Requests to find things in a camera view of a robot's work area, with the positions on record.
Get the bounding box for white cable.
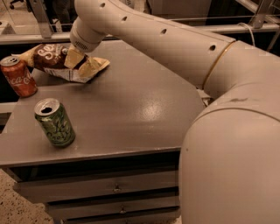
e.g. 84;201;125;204
237;22;256;47

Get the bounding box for bottom drawer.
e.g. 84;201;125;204
65;207;180;224

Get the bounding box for grey drawer cabinet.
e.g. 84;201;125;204
0;38;205;224

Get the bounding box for metal window rail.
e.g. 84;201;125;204
0;24;279;46

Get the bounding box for middle drawer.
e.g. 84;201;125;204
47;195;179;220

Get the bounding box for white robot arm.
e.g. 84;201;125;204
70;0;280;224

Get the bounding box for green soda can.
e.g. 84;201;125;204
34;98;75;147

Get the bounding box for brown chip bag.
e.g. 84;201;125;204
18;44;109;83

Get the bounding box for drawer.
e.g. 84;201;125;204
47;195;179;220
65;207;180;224
14;169;179;203

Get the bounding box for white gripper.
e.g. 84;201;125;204
64;17;106;78

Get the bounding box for red coke can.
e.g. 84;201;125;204
0;56;38;97

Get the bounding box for top drawer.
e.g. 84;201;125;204
14;169;179;203

